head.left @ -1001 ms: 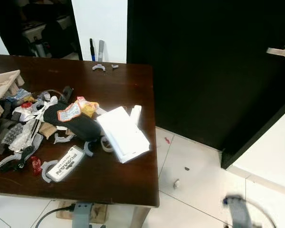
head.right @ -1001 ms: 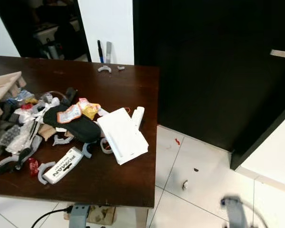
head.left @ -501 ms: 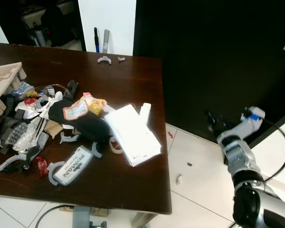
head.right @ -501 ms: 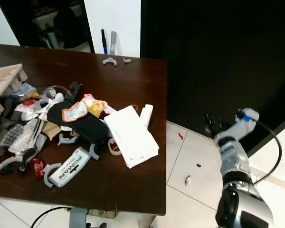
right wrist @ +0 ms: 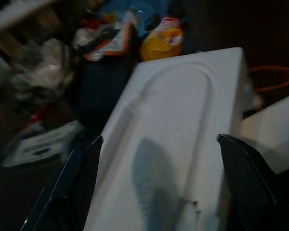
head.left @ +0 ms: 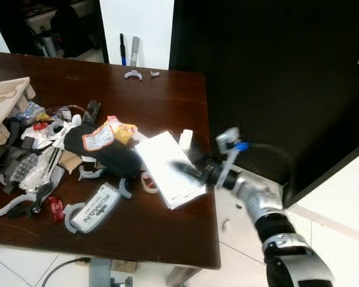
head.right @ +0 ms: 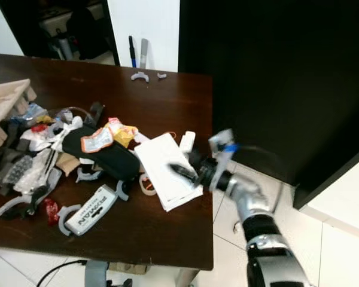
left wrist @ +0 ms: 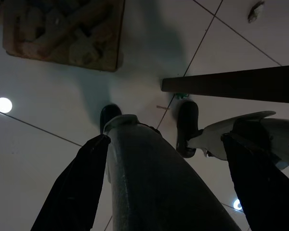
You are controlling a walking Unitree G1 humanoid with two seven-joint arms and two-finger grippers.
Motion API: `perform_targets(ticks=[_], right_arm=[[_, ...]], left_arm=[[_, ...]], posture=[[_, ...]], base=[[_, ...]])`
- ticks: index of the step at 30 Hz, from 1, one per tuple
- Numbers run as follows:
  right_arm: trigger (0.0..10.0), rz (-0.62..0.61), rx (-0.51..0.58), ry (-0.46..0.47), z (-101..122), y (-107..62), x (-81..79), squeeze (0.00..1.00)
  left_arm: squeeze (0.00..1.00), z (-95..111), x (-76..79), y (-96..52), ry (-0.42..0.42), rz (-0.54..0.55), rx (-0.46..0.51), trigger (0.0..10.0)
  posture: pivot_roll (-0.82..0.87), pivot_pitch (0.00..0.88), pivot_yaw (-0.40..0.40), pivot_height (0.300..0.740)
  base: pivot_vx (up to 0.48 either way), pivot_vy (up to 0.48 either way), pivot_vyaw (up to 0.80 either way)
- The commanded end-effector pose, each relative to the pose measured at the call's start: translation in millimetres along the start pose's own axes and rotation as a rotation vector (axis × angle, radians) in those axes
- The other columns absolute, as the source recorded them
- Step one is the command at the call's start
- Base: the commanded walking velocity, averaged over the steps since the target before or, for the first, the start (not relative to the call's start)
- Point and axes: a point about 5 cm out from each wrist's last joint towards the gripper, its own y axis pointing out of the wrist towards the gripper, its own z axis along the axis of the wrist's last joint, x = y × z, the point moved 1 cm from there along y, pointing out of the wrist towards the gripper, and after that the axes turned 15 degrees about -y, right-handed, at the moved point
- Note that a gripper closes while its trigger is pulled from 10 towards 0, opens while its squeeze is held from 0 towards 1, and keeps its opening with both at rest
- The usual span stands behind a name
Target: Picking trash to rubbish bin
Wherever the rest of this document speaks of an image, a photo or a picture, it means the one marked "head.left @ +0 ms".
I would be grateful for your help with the black pouch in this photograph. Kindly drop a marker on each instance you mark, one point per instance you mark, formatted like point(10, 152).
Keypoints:
point(110, 158)

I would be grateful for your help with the long grey hook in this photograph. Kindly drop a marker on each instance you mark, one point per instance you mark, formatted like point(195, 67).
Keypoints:
point(6, 209)

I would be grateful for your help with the red cap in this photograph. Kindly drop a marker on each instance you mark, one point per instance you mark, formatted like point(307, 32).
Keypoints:
point(40, 127)

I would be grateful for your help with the brown cardboard piece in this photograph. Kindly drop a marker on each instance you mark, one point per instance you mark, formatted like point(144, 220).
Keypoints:
point(70, 161)

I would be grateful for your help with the grey table leg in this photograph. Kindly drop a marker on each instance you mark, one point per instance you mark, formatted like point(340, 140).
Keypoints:
point(100, 274)

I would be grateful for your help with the grey bottle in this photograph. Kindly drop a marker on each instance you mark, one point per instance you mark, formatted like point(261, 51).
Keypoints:
point(48, 43)

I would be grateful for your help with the small grey clip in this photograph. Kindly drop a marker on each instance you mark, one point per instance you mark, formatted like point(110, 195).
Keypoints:
point(125, 190)

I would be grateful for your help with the grey curved clip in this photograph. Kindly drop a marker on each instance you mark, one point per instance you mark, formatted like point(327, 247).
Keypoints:
point(91, 175)

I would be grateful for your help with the white curved clip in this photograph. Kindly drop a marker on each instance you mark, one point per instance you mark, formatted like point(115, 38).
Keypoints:
point(133, 74)

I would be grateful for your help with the white box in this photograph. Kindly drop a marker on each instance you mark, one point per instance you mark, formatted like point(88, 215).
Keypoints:
point(164, 155)

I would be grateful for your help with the orange white snack packet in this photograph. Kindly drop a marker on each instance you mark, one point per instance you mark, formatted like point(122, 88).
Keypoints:
point(97, 138)

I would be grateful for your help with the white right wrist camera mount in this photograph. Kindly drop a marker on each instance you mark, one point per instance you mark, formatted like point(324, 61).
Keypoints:
point(227, 139)

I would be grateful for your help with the grey round hook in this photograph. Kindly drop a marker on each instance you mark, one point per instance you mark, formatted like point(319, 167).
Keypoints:
point(67, 218)

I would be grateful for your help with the grey marker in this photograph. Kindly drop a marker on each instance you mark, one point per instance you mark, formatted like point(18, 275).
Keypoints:
point(134, 52)

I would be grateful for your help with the small white plastic piece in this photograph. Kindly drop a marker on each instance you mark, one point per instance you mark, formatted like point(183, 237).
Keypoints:
point(155, 73)

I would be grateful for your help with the beige wooden tray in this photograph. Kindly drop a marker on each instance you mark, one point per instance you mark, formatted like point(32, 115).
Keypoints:
point(3, 98)

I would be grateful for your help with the black bag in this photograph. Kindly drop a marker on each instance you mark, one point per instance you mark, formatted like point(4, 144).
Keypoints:
point(69, 30)

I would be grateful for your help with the white plastic wrapper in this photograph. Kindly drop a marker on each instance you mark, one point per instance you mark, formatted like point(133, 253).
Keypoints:
point(60, 133)

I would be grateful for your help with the yellow red wrapper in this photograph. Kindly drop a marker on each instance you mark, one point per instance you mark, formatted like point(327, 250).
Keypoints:
point(122, 130)

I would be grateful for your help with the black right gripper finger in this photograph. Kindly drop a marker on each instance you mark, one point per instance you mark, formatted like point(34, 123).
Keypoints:
point(188, 170)

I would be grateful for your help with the clear tape roll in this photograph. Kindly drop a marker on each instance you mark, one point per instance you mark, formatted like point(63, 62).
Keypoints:
point(148, 182)

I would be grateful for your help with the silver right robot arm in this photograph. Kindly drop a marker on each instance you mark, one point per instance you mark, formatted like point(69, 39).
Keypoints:
point(293, 263)

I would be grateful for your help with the small white adapter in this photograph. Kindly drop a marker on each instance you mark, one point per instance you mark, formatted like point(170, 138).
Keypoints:
point(186, 140)

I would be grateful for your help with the blue pen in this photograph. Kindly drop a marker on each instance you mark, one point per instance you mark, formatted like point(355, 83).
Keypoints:
point(122, 51)

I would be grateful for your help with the red plastic piece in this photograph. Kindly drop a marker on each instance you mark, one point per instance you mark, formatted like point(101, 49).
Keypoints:
point(55, 209)

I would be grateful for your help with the clear plastic bag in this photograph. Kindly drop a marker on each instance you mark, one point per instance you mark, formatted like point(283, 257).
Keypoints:
point(39, 173)

